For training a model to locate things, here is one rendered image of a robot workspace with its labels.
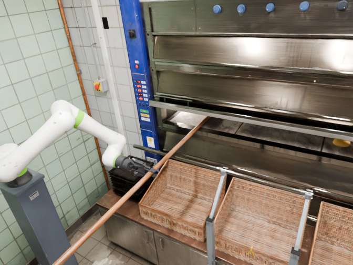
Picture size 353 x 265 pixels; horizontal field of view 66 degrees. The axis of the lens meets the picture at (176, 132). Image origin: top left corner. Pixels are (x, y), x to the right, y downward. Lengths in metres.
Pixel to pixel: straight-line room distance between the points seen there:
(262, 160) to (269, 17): 0.96
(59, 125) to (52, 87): 1.06
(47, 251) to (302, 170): 1.83
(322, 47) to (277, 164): 0.82
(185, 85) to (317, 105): 0.88
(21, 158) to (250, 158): 1.47
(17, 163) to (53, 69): 1.13
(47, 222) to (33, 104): 0.96
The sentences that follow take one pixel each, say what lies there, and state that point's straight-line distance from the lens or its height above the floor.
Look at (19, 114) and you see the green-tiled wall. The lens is 2.46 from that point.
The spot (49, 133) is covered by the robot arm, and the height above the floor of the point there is 1.55.
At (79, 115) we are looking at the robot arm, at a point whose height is 1.55.
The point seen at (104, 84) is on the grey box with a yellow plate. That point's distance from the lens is 2.48.
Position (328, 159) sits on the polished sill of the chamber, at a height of 1.17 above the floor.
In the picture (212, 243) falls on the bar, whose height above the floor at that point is 0.77.
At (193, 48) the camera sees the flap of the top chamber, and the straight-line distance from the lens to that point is 1.90.
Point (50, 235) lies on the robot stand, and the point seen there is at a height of 0.75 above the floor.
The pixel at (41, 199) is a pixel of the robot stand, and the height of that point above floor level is 1.05.
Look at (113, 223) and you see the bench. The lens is 2.57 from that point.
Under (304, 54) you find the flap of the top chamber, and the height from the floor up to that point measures 1.80.
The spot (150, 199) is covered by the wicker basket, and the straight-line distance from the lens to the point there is 2.30.
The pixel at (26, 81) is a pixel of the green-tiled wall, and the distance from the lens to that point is 2.46.
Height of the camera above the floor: 2.21
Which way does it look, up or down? 29 degrees down
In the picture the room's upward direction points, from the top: 5 degrees counter-clockwise
